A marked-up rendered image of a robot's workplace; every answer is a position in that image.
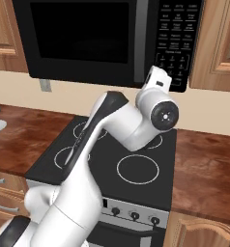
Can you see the black microwave oven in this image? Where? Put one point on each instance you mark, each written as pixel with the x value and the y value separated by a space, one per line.
pixel 179 38

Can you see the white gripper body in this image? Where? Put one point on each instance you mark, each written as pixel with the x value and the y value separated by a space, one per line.
pixel 159 72

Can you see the silver and black oven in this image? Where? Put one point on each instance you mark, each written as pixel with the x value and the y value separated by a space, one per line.
pixel 133 225

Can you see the black hob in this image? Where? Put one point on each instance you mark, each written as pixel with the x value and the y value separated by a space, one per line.
pixel 136 167

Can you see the grey wall socket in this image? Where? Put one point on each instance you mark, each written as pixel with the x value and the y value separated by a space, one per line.
pixel 45 85

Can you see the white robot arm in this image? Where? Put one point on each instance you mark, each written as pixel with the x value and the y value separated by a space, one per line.
pixel 78 193

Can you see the wooden drawer front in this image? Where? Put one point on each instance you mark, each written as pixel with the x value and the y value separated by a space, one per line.
pixel 9 185
pixel 5 209

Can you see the black oven knob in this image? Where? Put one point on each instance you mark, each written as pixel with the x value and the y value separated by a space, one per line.
pixel 155 220
pixel 135 215
pixel 115 211

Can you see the wooden base cupboard door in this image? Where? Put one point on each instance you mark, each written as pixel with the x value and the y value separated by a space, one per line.
pixel 200 233

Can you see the black microwave door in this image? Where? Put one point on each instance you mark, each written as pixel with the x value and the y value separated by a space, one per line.
pixel 81 32

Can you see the wooden wall cupboard door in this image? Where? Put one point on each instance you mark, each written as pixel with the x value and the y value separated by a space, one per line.
pixel 5 32
pixel 216 45

